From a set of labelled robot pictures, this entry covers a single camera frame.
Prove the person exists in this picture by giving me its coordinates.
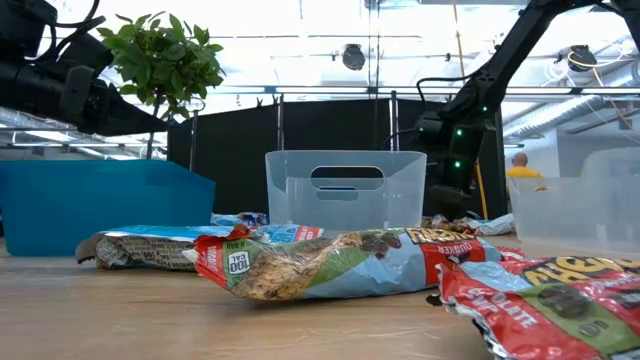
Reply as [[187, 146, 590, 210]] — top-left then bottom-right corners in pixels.
[[505, 152, 545, 180]]

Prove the clear plastic bin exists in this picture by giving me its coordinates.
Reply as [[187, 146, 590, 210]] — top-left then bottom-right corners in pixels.
[[507, 147, 640, 259], [264, 149, 428, 234]]

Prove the silver ventilation duct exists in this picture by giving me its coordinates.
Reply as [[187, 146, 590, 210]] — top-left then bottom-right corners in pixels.
[[502, 93, 640, 142]]

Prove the blue plastic bin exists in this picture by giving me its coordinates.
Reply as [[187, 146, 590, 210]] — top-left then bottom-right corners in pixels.
[[0, 159, 217, 258]]

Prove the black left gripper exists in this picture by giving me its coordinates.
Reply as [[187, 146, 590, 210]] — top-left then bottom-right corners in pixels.
[[0, 60, 169, 138]]

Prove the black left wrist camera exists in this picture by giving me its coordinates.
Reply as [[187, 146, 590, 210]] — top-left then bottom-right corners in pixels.
[[53, 30, 115, 76]]

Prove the yellow hanging cable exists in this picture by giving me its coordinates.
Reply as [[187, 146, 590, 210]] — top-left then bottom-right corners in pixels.
[[452, 0, 489, 221]]

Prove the black round ceiling device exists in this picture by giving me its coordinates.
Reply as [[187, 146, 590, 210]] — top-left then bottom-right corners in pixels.
[[567, 44, 599, 74], [341, 43, 367, 72]]

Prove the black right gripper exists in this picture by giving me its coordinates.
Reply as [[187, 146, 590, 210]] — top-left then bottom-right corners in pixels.
[[414, 110, 494, 222]]

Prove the black partition screen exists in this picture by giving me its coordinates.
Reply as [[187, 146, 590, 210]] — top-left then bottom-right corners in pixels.
[[167, 97, 507, 221]]

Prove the green leafy plant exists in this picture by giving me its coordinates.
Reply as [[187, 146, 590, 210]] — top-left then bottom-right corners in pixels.
[[96, 12, 226, 161]]

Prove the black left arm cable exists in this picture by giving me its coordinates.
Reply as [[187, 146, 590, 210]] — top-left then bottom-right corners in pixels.
[[29, 0, 102, 57]]

